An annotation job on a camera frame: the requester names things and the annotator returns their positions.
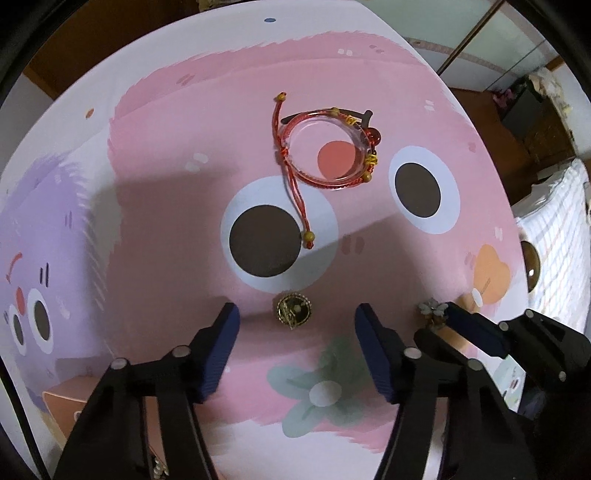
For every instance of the cartoon monster tablecloth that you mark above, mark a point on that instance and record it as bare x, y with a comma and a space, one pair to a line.
237, 156

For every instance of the dark nightstand cabinet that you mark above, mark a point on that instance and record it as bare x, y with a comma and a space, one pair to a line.
536, 123

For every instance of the light blue wardrobe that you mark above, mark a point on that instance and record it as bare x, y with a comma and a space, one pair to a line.
473, 45

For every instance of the grey flower earring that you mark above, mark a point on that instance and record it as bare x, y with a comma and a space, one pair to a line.
434, 312

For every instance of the pink plastic tray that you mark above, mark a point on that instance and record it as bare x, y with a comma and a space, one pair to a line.
118, 423

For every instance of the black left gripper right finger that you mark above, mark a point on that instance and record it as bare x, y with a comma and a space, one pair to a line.
369, 332

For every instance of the checkered bed sheet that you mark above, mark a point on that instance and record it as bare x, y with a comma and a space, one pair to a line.
554, 219

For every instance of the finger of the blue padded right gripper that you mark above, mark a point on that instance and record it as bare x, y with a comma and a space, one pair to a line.
477, 329
439, 354

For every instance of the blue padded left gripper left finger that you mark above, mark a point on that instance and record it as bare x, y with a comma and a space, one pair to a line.
215, 344

